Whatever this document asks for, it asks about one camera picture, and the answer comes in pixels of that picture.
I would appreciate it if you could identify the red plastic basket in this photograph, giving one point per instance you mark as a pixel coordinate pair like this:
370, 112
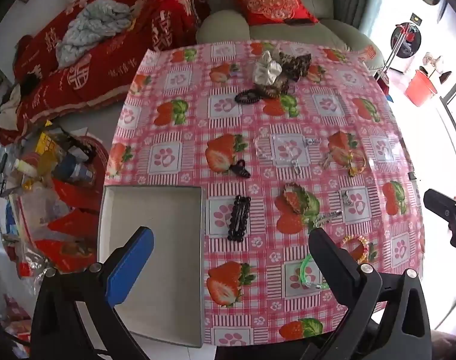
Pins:
96, 157

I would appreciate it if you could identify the red printed blanket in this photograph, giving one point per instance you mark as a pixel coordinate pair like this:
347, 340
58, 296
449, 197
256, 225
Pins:
111, 56

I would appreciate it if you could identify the small black claw clip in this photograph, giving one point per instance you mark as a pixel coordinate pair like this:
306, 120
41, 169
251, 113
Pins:
240, 168

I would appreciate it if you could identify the red plastic bag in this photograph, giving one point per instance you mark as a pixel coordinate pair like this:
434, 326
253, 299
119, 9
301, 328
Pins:
70, 228

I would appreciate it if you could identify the white scrunchie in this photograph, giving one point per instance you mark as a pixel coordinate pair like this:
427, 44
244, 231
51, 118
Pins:
267, 67

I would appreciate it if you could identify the green bangle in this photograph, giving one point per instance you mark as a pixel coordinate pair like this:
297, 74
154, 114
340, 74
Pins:
303, 275

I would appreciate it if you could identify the red embroidered cushion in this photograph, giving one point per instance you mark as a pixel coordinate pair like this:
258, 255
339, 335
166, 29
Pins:
275, 3

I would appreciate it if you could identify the silver hair clip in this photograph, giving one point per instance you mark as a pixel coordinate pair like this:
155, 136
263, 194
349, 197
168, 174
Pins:
330, 215

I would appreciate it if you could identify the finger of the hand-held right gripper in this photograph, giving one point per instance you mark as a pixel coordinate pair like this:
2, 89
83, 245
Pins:
447, 213

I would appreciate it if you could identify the leopard print scrunchie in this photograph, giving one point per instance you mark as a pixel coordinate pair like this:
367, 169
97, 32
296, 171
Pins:
297, 65

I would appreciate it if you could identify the grey green sofa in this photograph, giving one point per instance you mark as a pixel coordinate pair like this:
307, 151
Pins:
288, 32

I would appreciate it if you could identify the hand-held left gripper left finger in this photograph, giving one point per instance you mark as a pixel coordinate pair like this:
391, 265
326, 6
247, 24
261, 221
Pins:
130, 266

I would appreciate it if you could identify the small grey hair clip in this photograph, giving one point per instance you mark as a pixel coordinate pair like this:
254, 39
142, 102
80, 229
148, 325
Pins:
234, 69

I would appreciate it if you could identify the yellow packet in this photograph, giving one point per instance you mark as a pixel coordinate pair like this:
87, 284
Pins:
46, 142

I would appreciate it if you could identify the white cloth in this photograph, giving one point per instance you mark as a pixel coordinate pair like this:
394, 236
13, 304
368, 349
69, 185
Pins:
8, 107

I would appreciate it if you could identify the silver earring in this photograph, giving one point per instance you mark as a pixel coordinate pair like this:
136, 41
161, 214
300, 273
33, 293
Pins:
311, 141

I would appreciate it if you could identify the black beaded snap clip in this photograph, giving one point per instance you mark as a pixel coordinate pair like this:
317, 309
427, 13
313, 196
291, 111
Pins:
238, 217

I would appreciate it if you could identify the pink strawberry print tablecloth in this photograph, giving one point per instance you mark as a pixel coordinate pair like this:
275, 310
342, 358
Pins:
273, 127

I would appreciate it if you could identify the white washing machine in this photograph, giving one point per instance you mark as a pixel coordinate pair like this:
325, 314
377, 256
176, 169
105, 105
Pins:
406, 41

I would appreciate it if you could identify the small white fan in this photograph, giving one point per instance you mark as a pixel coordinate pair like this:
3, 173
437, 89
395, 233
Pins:
433, 65

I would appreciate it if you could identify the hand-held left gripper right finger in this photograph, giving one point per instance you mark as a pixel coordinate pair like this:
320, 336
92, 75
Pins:
333, 266

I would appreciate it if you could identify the red bucket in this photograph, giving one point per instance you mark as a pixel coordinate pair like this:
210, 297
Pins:
419, 90

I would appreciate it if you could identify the grey knitted cloth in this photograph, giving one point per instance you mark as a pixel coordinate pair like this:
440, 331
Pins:
93, 26

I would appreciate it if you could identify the blue bottle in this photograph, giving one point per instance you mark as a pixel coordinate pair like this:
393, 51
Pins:
76, 170

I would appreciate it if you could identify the white cardboard box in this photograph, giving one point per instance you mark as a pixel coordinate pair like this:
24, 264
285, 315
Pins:
153, 262

